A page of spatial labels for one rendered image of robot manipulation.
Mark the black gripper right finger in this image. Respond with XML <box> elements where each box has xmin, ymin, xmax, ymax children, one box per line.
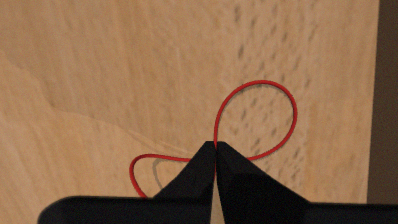
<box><xmin>216</xmin><ymin>141</ymin><xmax>398</xmax><ymax>224</ymax></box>

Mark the red rubber band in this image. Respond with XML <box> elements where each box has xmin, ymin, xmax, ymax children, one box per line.
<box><xmin>129</xmin><ymin>80</ymin><xmax>297</xmax><ymax>197</ymax></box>

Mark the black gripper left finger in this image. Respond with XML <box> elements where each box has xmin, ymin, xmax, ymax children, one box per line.
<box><xmin>37</xmin><ymin>141</ymin><xmax>216</xmax><ymax>224</ymax></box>

